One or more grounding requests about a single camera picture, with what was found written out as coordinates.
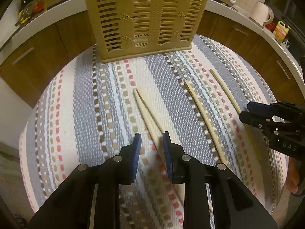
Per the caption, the wooden chopstick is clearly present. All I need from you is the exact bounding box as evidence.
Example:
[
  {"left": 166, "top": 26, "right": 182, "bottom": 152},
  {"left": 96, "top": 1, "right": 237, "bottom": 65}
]
[
  {"left": 184, "top": 80, "right": 228, "bottom": 166},
  {"left": 209, "top": 68, "right": 262, "bottom": 163},
  {"left": 132, "top": 88, "right": 185, "bottom": 207},
  {"left": 134, "top": 87, "right": 213, "bottom": 212}
]

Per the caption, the person's right hand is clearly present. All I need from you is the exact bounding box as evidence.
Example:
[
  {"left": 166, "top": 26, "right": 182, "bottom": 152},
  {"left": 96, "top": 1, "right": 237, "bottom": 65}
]
[{"left": 286, "top": 157, "right": 303, "bottom": 195}]

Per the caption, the yellow oil bottle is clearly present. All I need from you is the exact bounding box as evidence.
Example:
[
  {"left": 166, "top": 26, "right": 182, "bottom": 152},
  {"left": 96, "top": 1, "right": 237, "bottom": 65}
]
[{"left": 273, "top": 20, "right": 290, "bottom": 44}]

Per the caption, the striped woven table mat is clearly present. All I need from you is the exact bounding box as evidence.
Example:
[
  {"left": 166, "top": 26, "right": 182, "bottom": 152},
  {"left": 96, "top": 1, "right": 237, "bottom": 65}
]
[{"left": 20, "top": 36, "right": 289, "bottom": 228}]

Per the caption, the pink electric kettle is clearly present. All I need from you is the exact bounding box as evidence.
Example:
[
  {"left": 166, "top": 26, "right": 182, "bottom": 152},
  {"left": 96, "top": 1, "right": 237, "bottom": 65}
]
[{"left": 250, "top": 1, "right": 274, "bottom": 26}]

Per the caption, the tan plastic utensil basket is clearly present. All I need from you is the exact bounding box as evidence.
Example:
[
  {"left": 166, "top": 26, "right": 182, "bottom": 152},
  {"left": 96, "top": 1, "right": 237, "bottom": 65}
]
[{"left": 85, "top": 0, "right": 208, "bottom": 63}]

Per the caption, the dark soy sauce bottle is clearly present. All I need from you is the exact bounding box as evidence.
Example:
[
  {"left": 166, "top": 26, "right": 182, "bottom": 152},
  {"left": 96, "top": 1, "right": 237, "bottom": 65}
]
[{"left": 15, "top": 0, "right": 35, "bottom": 26}]

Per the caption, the dark vinegar bottle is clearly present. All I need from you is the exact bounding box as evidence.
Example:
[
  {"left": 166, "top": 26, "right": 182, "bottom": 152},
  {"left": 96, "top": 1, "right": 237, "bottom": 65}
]
[{"left": 31, "top": 0, "right": 44, "bottom": 15}]

